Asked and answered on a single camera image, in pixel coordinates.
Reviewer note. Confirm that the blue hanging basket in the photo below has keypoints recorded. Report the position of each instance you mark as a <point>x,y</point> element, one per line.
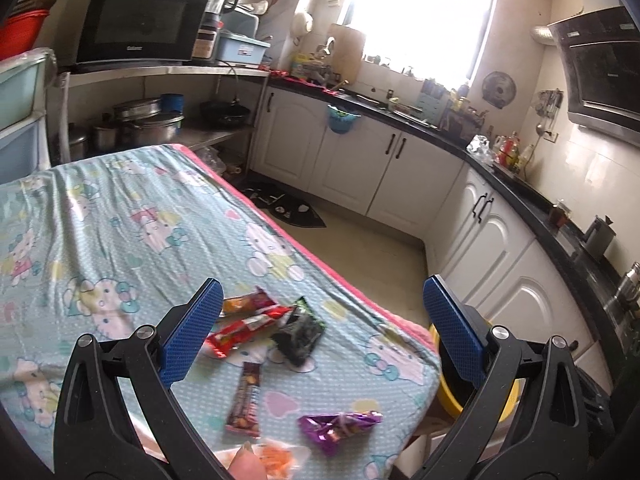
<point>345,120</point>

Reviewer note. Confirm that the small steel pot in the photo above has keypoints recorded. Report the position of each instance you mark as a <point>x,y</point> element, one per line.
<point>104,137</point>

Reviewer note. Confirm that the black floor mat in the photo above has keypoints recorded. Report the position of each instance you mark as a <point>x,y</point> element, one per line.
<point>295,210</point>

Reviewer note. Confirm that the clear bag with orange pieces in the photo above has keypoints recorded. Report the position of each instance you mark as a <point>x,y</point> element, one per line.
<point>277,460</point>

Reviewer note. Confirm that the small glass jar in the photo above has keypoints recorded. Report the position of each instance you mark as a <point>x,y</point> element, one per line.
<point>560,215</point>

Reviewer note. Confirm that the person's left hand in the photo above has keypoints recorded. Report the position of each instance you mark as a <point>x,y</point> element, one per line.
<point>247,465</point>

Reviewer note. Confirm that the blue tin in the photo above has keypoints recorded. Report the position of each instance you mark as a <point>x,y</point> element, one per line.
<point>171,102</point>

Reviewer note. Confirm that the red condiment bottle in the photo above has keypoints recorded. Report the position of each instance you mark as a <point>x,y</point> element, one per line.
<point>509,150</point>

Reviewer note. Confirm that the grey steel pitcher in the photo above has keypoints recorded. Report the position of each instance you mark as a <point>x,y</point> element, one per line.
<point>597,237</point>

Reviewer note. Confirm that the blue plastic dish box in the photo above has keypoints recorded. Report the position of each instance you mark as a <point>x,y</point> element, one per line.
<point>242,50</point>

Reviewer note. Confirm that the steel shelf rack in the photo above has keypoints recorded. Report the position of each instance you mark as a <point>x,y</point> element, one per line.
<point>200,71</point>

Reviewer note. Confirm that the hanging kitchen utensils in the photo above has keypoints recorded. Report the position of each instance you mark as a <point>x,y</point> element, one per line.
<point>547,107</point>

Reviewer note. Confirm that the white round plastic scoop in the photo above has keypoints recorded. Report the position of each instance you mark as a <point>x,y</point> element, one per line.
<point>302,25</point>

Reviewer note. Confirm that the steel faucet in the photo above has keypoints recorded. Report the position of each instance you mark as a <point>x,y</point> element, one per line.
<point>327,49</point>

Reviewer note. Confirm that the yellow oil bottle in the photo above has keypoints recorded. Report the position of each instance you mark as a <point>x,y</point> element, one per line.
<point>526,157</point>

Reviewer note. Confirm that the large steel pot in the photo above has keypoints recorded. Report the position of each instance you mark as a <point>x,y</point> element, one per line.
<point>150,125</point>

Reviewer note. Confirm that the black spice rack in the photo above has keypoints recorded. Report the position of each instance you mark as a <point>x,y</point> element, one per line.
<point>462,117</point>

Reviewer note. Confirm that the brown snack bar wrapper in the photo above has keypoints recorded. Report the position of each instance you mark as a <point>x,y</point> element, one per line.
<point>245,400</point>

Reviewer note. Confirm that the red cloth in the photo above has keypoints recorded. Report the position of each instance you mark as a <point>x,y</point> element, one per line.
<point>300,80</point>

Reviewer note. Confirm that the red plastic basin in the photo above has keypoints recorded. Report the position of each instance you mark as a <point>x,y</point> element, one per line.
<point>20,32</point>

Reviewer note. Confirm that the black kitchen countertop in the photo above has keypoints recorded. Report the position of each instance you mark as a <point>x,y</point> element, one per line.
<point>545,220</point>

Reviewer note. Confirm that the orange snack wrapper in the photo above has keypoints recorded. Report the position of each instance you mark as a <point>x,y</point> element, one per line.
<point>245,305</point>

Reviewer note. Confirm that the purple snack wrapper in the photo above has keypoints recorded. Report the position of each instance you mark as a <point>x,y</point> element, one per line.
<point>330,427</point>

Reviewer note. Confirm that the black range hood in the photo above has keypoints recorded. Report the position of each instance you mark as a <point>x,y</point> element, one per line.
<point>605,70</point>

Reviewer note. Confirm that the cartoon cat printed bedsheet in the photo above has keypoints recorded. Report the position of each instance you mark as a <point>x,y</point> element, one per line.
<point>125,200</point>

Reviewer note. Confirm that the black wok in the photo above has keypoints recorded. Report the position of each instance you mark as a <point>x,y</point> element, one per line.
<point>225,115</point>

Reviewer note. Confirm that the wall socket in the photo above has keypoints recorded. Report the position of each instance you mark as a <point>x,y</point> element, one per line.
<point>550,136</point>

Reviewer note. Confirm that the bright window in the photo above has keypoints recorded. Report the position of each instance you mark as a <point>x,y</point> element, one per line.
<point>425,15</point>

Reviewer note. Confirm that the clear plastic bag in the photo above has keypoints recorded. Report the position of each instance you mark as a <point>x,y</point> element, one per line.
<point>480,147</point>

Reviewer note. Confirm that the wooden cutting board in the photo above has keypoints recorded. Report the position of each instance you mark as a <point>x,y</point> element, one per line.
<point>350,55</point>

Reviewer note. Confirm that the black green snack wrapper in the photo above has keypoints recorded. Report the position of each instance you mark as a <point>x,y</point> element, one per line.
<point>300,335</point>

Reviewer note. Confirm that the silver exhaust duct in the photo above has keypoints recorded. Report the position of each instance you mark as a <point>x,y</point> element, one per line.
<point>541,35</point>

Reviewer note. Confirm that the blender with dark jar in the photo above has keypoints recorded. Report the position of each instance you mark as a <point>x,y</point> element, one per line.
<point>215,5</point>

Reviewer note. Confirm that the pale blue drawer cabinet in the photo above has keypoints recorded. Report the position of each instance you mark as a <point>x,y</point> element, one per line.
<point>20,110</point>

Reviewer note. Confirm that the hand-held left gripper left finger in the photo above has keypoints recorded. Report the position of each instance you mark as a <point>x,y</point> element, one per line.
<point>192,330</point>

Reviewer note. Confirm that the green knife organiser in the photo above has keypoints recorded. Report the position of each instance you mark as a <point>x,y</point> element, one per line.
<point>432,97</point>

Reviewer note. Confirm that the yellow rimmed trash bin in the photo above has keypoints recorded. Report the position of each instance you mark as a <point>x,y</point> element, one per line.
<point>446,394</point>

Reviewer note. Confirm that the red snack wrapper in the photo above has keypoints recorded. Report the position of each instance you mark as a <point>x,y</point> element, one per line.
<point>240,332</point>

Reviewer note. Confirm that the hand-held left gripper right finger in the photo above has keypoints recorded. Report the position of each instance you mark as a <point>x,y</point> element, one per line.
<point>452,330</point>

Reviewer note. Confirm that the small round wall fan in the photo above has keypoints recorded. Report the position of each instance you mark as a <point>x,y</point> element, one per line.
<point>499,89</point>

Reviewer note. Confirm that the black microwave oven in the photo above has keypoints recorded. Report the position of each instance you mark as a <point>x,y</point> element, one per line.
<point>140,20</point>

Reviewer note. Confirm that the shiny steel teapot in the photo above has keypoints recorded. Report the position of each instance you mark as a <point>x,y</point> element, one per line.
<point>629,287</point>

